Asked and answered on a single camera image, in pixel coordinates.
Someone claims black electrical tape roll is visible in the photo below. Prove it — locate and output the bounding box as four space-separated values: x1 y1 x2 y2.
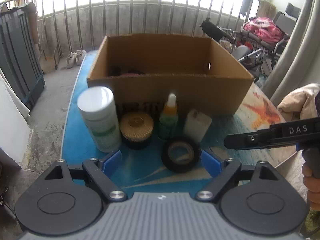
161 137 200 173

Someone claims gold lid black jar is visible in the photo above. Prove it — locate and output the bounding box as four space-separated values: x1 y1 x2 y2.
119 111 154 150

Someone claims white USB wall charger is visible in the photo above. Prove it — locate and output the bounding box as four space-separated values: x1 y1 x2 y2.
183 109 212 143

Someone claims green dropper bottle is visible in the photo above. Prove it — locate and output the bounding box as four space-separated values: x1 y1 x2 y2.
158 93 178 140

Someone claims white green supplement bottle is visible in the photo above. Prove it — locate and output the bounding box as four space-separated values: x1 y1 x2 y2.
76 86 121 153

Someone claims pink collapsible silicone cup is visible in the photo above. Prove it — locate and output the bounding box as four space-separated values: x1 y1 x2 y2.
121 73 141 77

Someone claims black cylindrical device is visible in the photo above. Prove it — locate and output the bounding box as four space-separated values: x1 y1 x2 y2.
110 67 123 76

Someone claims person's right hand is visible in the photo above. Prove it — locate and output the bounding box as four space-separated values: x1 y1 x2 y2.
302 163 320 211

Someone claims blue ocean print mat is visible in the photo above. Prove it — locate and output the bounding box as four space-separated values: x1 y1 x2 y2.
61 50 300 194

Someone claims beige curtain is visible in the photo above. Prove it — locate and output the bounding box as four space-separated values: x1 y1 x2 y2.
262 0 319 106

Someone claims large brown cardboard box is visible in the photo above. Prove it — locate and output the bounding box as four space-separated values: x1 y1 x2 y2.
87 34 253 116

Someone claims wheelchair with pink blanket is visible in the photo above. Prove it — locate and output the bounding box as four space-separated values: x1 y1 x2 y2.
200 3 300 82

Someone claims pair of beige shoes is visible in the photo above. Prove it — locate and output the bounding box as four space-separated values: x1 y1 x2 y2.
66 50 87 68

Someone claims dark grey plastic cabinet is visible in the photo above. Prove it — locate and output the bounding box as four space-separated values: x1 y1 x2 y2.
1 3 45 110

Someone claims metal balcony railing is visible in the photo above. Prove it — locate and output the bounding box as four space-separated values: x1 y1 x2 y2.
30 0 251 61

